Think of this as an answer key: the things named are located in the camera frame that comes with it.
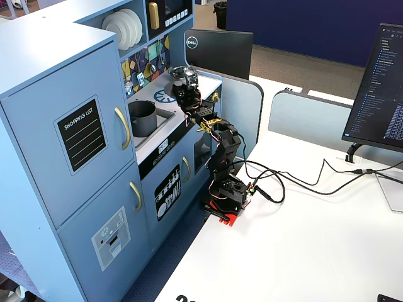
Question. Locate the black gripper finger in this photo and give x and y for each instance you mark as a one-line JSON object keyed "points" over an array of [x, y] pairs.
{"points": [[178, 89]]}

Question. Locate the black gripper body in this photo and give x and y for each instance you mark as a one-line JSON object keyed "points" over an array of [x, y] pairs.
{"points": [[180, 91]]}

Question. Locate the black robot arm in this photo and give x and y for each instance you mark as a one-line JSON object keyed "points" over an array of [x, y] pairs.
{"points": [[225, 148]]}

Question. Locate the silver metal pot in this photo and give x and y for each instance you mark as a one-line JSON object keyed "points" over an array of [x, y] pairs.
{"points": [[180, 72]]}

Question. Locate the hanging toy ladle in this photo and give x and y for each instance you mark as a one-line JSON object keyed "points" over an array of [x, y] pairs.
{"points": [[152, 67]]}

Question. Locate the hanging toy grater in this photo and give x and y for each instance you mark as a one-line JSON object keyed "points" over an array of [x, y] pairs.
{"points": [[141, 78]]}

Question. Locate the gray toy pot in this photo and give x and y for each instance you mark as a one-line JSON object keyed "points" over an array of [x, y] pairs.
{"points": [[143, 119]]}

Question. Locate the tall blue desk divider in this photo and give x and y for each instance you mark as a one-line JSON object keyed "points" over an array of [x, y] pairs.
{"points": [[242, 116]]}

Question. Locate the black Dell monitor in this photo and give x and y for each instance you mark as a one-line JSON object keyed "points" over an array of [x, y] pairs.
{"points": [[220, 53]]}

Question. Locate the white toy plate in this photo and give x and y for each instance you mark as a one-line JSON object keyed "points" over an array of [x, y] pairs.
{"points": [[138, 25], [115, 31], [129, 26]]}

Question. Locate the black trash bin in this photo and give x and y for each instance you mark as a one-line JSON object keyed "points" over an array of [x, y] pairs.
{"points": [[220, 15]]}

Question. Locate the black dishwasher rack sticker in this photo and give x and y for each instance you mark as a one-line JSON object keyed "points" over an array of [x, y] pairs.
{"points": [[167, 193]]}

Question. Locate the black desk clamp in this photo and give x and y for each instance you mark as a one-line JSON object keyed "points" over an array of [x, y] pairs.
{"points": [[217, 214]]}

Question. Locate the low blue desk divider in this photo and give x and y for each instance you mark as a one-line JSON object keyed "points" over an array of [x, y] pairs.
{"points": [[308, 122]]}

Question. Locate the blue toy kitchen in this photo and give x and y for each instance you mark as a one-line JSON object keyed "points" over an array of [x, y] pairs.
{"points": [[63, 126]]}

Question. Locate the dark blue office partition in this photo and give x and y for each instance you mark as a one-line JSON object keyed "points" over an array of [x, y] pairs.
{"points": [[315, 28]]}

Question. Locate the blue textured floor mat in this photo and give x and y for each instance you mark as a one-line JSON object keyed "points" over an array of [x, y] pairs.
{"points": [[163, 261]]}

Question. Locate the black monitor stand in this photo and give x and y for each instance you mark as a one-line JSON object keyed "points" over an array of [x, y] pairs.
{"points": [[352, 154]]}

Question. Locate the black monitor showing code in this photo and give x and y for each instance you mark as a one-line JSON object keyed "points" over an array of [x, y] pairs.
{"points": [[378, 91]]}

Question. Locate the gray flat laptop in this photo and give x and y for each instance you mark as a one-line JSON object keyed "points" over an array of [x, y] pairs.
{"points": [[392, 192]]}

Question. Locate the black device corner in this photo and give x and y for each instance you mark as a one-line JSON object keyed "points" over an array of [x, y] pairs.
{"points": [[390, 298]]}

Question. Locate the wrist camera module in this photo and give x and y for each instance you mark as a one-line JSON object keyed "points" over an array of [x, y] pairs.
{"points": [[191, 80]]}

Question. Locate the red robot base plate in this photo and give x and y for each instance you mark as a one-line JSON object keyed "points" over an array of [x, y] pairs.
{"points": [[231, 217]]}

